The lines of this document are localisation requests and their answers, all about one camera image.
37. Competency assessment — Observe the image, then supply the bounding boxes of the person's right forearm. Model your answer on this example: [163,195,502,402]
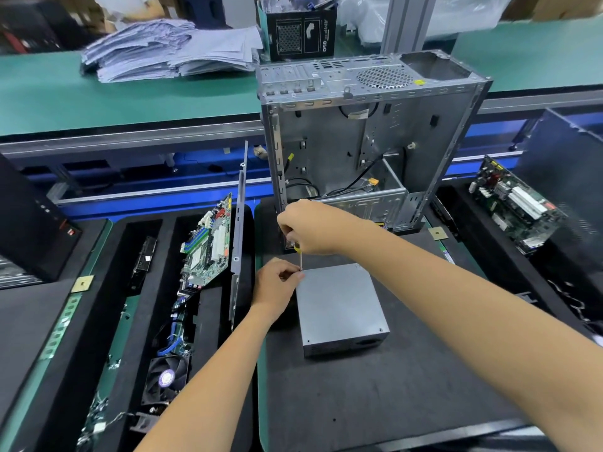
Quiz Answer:
[349,216,603,452]

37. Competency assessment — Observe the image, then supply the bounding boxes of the black foam tray with slots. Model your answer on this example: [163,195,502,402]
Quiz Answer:
[28,210,258,452]

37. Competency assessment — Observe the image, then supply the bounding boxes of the black cardboard box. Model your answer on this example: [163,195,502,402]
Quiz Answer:
[266,1,339,63]

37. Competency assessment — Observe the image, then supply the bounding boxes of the person's left hand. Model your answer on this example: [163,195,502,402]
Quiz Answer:
[249,256,308,326]

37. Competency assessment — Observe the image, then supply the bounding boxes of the clear plastic bag pile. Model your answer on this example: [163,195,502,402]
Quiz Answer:
[336,0,516,44]

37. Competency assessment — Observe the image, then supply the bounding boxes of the black foam tray with recess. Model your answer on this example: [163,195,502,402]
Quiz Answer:
[424,178,603,337]

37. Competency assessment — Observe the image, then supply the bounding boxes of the dark grey case side panel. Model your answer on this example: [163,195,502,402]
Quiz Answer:
[228,140,252,328]

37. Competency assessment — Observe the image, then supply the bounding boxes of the stack of brown cardboard boxes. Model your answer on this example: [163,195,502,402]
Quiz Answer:
[499,0,603,23]

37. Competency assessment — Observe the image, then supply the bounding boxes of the black rectangular device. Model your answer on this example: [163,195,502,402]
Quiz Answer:
[0,152,84,291]

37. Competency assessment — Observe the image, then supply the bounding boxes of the black foam work mat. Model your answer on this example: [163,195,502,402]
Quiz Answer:
[253,195,530,452]
[0,221,106,431]

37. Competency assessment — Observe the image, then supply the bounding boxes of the silver power supply unit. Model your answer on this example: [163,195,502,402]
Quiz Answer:
[301,326,393,360]

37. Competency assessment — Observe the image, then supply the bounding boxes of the stack of grey paper sheets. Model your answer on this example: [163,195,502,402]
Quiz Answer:
[79,18,266,85]

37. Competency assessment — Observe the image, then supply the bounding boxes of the yellow black handled screwdriver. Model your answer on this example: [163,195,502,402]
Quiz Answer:
[290,238,307,273]

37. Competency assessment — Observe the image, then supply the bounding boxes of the green conveyor belt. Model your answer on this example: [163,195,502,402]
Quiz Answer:
[0,16,603,139]

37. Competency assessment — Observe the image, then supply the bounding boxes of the blue data cables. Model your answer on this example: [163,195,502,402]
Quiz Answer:
[155,318,192,358]

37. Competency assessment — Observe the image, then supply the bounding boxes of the green motherboard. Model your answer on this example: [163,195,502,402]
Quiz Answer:
[178,191,235,291]

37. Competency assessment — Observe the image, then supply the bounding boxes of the black cooler fan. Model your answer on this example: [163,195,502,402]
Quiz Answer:
[140,351,190,407]

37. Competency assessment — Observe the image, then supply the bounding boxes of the small black rectangular component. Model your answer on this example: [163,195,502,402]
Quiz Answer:
[131,234,160,279]

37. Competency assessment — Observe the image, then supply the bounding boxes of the long green memory strip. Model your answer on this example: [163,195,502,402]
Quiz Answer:
[0,218,115,452]
[76,293,143,450]

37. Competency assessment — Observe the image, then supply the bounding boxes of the grey power supply unit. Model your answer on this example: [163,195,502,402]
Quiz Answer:
[294,261,391,347]

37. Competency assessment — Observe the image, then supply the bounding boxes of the grey metal conveyor rail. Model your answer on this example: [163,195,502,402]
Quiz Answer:
[0,87,603,164]

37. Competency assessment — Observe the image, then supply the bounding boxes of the person's right hand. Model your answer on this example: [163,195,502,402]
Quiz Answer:
[275,198,366,259]

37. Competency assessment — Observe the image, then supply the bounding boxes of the large black metal panel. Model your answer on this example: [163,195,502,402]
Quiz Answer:
[517,107,603,290]

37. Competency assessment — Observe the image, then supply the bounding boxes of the green board with white parts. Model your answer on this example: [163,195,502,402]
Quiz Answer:
[467,154,569,256]

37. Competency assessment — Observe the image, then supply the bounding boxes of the silver metal computer case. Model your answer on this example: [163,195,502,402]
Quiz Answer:
[255,48,494,240]

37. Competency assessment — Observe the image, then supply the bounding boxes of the person's left forearm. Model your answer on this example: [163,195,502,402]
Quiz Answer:
[134,310,276,452]

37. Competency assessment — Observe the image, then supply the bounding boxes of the grey metal post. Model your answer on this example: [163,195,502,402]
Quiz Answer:
[381,0,440,55]

